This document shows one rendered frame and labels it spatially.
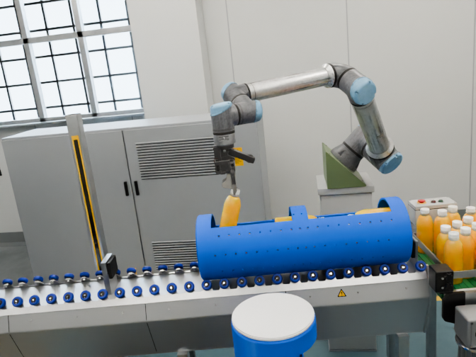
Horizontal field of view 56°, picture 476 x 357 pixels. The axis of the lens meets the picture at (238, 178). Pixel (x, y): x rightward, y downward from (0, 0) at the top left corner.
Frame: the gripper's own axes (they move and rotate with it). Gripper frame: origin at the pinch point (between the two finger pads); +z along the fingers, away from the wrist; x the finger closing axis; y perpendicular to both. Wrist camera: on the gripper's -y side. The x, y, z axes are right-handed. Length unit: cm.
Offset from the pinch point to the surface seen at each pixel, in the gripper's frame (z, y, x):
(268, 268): 31.3, -10.3, 11.7
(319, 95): -10, -81, -277
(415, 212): 28, -84, -25
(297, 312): 31, -18, 48
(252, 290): 41.6, -2.4, 10.5
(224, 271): 30.9, 8.0, 11.8
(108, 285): 36, 60, 4
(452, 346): 135, -121, -66
